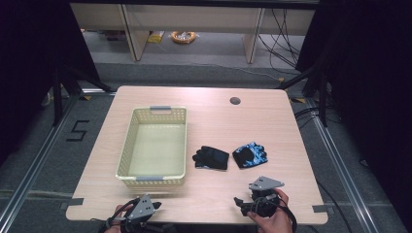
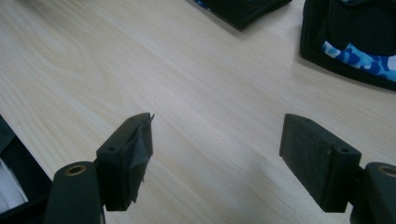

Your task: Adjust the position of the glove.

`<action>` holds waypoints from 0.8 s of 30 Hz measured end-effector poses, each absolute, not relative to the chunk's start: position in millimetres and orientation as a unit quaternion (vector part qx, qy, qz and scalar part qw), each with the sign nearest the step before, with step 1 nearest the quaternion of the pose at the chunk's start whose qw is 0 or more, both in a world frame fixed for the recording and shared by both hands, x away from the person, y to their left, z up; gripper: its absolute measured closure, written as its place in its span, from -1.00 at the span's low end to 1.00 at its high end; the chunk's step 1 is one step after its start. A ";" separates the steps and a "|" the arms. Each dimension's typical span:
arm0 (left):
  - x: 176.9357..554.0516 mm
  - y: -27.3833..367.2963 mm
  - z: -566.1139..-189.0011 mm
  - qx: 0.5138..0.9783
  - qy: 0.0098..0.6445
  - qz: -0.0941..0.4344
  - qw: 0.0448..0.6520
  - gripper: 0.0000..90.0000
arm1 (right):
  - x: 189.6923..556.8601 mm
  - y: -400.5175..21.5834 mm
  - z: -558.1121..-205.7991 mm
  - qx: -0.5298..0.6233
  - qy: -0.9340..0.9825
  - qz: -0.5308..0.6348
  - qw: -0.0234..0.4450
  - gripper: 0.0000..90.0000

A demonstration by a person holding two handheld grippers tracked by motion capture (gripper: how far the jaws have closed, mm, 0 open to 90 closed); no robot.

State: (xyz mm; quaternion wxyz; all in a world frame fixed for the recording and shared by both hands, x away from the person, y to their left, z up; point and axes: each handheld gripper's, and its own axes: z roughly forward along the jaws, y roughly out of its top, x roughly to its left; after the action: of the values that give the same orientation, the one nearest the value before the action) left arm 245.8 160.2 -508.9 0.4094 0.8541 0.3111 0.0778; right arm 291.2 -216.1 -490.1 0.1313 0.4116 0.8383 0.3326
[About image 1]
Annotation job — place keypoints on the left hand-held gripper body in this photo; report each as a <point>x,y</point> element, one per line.
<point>142,209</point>

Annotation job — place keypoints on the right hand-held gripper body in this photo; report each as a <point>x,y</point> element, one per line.
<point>264,200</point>

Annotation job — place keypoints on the blue camouflage glove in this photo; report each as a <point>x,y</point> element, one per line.
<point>249,156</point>

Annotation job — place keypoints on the black glove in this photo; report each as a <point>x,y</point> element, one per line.
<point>212,158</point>

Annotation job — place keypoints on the cream perforated plastic basket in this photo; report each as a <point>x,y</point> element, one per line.
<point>155,149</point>

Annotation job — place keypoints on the person's right hand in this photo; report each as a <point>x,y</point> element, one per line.
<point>277,225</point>

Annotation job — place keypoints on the person's left hand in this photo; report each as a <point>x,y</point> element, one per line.
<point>111,228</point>

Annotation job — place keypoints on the grey tape strip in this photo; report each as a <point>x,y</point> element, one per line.
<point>320,208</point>
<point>73,203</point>

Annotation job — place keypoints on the black metal stand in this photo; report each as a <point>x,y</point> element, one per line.
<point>58,97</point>
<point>323,97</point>

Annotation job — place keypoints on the yellow packet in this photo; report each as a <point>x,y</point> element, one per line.
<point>155,37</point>

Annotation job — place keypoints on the metal floor rail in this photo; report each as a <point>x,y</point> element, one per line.
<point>35,161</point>
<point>343,181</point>

